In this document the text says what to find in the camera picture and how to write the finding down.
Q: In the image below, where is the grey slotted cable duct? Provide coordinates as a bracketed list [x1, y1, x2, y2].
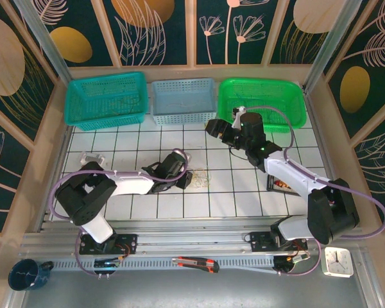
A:
[51, 258, 277, 270]

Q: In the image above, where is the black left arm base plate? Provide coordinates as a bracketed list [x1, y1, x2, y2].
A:
[79, 233, 138, 256]

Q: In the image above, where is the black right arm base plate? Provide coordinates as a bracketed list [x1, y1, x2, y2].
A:
[250, 230, 308, 253]

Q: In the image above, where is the blue cable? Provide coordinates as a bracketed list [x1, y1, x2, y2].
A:
[234, 91, 256, 108]

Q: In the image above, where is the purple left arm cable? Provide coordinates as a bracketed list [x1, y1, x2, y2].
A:
[47, 148, 190, 279]

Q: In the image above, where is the small clear plastic bag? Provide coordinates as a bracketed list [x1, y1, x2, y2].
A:
[192, 169, 212, 190]

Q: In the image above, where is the dark blue mug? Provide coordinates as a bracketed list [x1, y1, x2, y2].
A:
[8, 259, 55, 292]

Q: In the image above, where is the yellow-green striped cable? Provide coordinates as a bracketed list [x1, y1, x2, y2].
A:
[194, 171, 211, 189]
[102, 83, 141, 117]

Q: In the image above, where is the light blue plastic basket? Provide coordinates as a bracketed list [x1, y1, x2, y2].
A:
[151, 78, 218, 126]

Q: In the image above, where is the white square clock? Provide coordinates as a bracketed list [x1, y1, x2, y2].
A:
[319, 246, 355, 278]

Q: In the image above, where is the aluminium mounting rail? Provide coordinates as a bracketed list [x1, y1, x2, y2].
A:
[19, 219, 363, 257]

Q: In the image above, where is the red and black utility knife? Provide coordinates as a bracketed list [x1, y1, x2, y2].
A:
[171, 256, 220, 274]

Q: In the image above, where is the green plastic basket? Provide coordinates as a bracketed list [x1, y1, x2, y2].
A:
[218, 78, 308, 134]

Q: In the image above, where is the aluminium frame post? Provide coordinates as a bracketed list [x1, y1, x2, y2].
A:
[302, 0, 364, 94]
[12, 0, 74, 85]

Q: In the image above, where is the teal plastic basket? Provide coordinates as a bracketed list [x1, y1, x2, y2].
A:
[65, 71, 150, 132]

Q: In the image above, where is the white and metal clamp block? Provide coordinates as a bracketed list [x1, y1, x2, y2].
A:
[80, 152, 105, 166]

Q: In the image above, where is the white cable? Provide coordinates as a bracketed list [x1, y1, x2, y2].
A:
[166, 101, 207, 110]

